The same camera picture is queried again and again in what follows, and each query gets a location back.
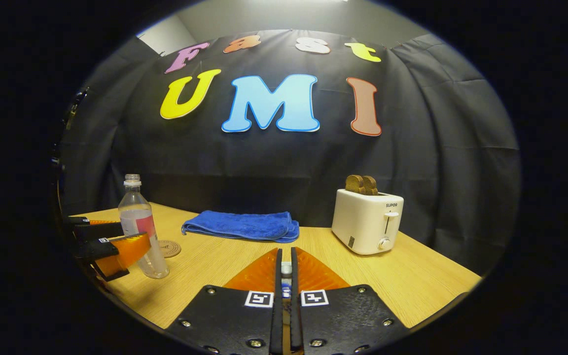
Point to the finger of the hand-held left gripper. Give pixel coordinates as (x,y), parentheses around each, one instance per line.
(96,249)
(101,230)

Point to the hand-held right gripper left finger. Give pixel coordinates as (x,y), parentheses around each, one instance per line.
(277,320)

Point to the blue folded towel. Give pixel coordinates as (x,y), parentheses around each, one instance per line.
(244,226)

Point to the black backdrop cloth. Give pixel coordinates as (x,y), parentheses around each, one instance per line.
(437,148)

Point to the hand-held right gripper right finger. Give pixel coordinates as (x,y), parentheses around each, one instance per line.
(295,320)

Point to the round wooden coaster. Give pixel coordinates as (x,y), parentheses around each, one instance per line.
(171,249)

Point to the clear plastic water bottle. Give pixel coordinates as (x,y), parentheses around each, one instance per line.
(138,212)

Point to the white toaster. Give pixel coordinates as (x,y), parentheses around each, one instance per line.
(363,224)

